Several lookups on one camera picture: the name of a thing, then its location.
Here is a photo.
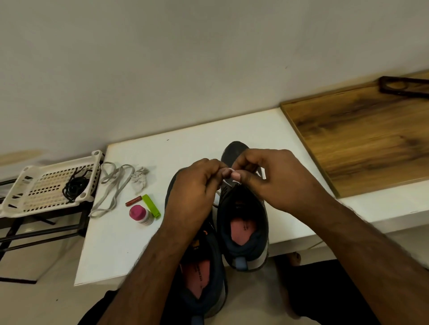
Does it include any person's left hand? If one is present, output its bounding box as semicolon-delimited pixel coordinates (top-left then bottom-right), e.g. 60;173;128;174
161;158;229;241

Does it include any person's right hand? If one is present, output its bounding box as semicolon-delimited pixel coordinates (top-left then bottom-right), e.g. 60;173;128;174
230;148;336;218

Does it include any grey shoelace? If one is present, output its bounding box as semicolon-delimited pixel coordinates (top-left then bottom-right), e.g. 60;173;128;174
218;167;265;192

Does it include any dark sneaker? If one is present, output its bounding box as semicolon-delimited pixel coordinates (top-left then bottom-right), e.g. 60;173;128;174
216;141;271;272
164;169;229;325

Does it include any grey shoelaces bundle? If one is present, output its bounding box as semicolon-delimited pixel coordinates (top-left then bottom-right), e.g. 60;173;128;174
88;161;150;219

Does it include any black shoelace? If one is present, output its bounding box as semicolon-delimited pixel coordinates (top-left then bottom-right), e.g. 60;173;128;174
67;165;98;195
62;171;93;203

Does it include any person's left forearm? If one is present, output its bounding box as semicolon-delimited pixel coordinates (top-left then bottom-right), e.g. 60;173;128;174
97;224;198;325

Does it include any person's right forearm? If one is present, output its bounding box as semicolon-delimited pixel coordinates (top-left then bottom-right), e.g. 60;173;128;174
308;200;429;325

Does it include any green marker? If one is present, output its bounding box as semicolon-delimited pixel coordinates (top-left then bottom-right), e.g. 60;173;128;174
141;193;162;221

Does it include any pink capped white bottle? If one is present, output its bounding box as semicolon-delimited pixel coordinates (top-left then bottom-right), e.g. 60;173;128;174
128;204;154;225

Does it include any wooden board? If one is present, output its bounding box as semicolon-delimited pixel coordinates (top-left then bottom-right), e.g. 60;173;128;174
279;71;429;199

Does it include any white perforated plastic tray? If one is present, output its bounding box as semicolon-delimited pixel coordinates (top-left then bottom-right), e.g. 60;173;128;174
0;149;105;219

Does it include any black metal rack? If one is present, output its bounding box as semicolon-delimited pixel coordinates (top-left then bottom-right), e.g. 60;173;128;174
0;171;93;285

